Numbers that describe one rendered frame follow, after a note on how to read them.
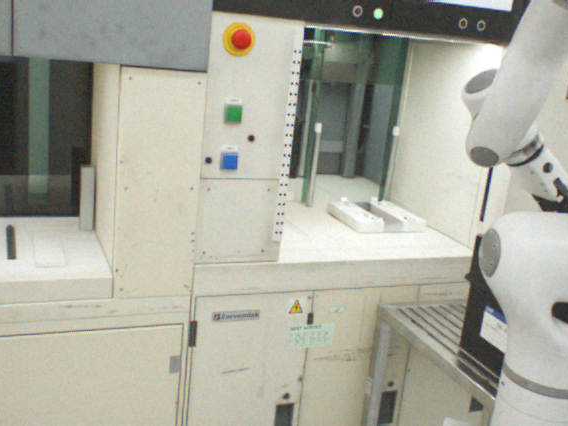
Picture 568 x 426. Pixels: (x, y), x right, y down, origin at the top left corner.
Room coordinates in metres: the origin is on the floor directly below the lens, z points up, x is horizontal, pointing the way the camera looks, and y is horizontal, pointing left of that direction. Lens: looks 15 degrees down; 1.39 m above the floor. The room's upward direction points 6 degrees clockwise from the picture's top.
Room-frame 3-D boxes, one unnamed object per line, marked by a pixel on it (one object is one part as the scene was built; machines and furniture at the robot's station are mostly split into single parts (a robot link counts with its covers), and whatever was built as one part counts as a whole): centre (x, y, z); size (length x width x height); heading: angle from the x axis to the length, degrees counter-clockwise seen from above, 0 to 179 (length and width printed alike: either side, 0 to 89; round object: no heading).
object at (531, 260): (0.90, -0.36, 1.07); 0.19 x 0.12 x 0.24; 98
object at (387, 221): (1.92, -0.26, 0.89); 0.22 x 0.21 x 0.04; 23
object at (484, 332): (1.31, -0.58, 0.85); 0.28 x 0.28 x 0.17; 23
